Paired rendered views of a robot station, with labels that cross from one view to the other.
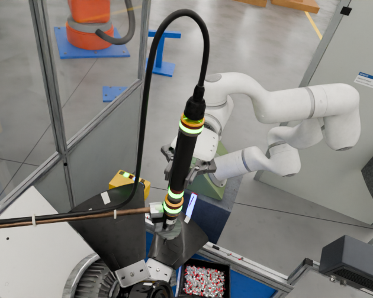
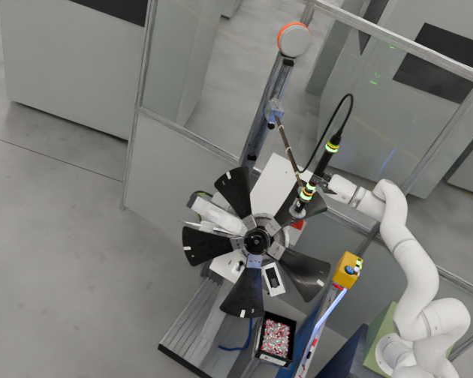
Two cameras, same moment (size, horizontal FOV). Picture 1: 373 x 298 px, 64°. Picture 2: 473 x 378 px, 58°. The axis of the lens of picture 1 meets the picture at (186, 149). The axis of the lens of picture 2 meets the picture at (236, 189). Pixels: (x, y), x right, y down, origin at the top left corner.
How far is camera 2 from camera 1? 146 cm
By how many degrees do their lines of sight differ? 65
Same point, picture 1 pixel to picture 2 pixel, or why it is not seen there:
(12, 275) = (268, 181)
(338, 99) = (410, 256)
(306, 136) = not seen: hidden behind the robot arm
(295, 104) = (394, 232)
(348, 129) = (405, 304)
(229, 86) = (384, 187)
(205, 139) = (344, 187)
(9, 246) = (282, 174)
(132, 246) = (287, 217)
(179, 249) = (293, 268)
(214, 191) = (368, 352)
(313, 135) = not seen: hidden behind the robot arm
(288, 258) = not seen: outside the picture
